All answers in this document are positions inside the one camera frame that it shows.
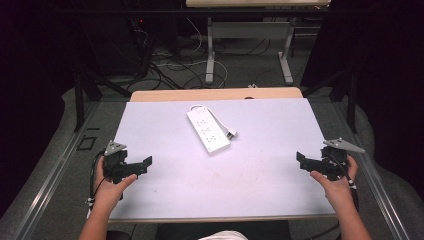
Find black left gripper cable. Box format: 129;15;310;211
87;149;108;211

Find white power strip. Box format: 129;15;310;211
186;107;232;156

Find aluminium floor rail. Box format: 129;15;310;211
12;99;102;240
331;99;403;240

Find person's white shirt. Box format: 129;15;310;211
199;230;250;240

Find person's right hand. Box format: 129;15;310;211
309;154;360;211

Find white power strip cable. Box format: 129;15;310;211
188;104;240;141

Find person's left hand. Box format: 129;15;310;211
93;157;138;215

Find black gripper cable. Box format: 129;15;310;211
87;149;108;211
309;153;361;240

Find black horizontal bar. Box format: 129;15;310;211
51;7;371;15

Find white desk with metal legs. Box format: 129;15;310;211
185;0;332;86

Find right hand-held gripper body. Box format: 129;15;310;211
319;137;366;182

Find person's dark trousers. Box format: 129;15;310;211
155;219;294;240

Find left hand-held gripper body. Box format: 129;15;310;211
102;140;134;185

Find dark curtain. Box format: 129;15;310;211
299;0;424;201
0;0;84;218

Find bundle of floor cables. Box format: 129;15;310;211
131;16;273;91

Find black metal stand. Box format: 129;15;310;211
73;64;133;133
300;64;360;135

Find black computer tower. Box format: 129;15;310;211
79;13;153;79

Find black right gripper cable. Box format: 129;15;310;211
309;153;361;240

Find white table sheet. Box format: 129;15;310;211
108;97;336;222

